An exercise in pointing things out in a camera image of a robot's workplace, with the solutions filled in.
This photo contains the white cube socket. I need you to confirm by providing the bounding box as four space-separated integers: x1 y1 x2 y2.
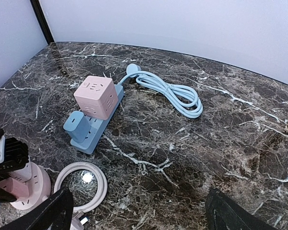
0 162 32 185

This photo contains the black left corner post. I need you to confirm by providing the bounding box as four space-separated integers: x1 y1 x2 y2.
30 0 54 45

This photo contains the pink cube socket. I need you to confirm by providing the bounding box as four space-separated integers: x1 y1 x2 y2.
73 76 118 120

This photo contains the blue power strip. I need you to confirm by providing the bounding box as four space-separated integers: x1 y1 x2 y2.
70 85 124 155

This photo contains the small pink charger plug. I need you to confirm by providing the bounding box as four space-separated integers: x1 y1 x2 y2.
0 177 30 201

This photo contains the pink round socket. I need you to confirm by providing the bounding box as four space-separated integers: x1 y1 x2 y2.
10 162 51 211

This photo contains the blue power strip cable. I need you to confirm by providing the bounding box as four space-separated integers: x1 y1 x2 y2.
117 63 204 119

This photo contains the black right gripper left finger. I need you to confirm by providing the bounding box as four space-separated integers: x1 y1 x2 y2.
4 187 73 230

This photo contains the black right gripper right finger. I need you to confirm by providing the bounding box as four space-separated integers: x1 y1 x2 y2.
205 188 275 230

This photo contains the blue cube plug adapter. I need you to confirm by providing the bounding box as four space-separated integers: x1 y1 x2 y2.
63 111 91 143

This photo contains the pink cable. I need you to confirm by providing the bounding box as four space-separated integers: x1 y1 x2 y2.
53 161 108 227

